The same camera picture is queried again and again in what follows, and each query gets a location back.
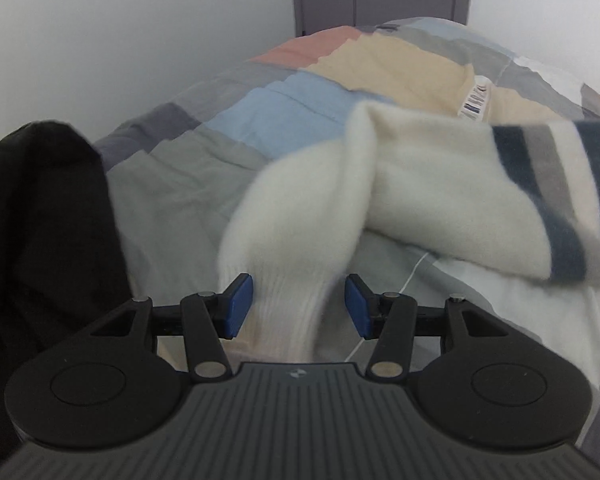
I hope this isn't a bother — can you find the black cloth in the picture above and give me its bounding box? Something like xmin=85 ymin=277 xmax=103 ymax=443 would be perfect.
xmin=0 ymin=119 xmax=132 ymax=467

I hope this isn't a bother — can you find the white duvet label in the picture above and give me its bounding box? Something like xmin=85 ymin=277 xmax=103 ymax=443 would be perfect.
xmin=457 ymin=75 xmax=494 ymax=122

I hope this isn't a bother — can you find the patchwork bed duvet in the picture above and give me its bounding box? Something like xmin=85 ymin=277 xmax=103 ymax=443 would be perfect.
xmin=92 ymin=16 xmax=600 ymax=461

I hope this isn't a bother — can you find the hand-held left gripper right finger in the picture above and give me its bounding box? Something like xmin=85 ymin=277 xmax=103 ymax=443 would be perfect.
xmin=344 ymin=273 xmax=512 ymax=381

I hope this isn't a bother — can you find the fluffy white striped sweater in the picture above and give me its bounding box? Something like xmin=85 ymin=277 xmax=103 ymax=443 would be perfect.
xmin=217 ymin=100 xmax=600 ymax=362

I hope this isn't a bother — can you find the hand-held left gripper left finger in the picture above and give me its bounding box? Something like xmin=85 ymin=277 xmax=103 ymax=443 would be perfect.
xmin=89 ymin=272 xmax=255 ymax=382

